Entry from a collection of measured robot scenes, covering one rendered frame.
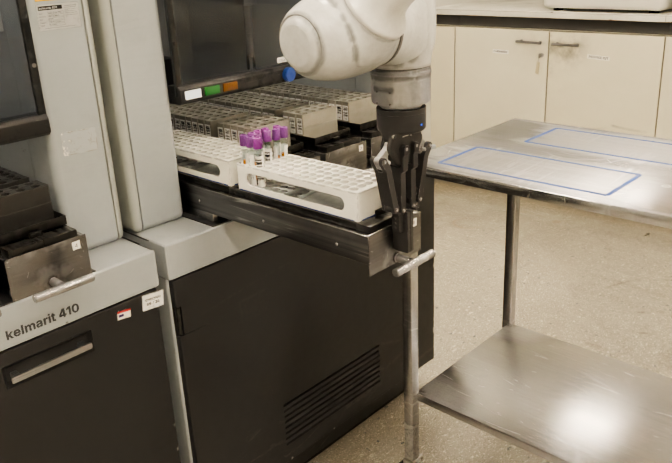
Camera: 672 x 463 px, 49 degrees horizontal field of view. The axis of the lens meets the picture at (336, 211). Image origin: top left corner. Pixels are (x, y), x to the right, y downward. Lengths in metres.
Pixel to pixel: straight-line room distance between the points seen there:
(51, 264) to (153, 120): 0.34
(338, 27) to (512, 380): 1.08
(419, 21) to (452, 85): 2.83
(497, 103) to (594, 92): 0.50
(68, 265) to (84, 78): 0.32
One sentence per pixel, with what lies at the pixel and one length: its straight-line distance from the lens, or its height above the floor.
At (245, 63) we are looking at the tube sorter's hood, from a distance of 1.51.
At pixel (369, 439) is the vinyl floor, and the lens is 2.03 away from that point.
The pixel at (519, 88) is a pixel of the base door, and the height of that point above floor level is 0.54.
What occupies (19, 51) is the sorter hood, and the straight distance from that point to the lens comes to 1.26.
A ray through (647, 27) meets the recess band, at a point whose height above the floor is 0.84.
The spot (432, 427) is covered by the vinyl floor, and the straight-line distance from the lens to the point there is 2.07.
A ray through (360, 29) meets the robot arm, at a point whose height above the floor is 1.14.
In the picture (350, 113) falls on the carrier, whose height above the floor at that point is 0.85.
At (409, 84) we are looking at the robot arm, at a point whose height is 1.04.
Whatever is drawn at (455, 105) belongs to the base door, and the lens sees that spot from 3.88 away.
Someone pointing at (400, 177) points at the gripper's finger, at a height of 0.89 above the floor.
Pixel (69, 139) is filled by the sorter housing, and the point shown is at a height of 0.94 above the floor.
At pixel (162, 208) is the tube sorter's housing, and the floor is 0.77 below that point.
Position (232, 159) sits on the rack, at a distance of 1.38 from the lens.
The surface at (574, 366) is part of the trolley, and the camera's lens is 1.84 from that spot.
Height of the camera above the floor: 1.24
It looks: 20 degrees down
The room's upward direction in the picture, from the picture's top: 3 degrees counter-clockwise
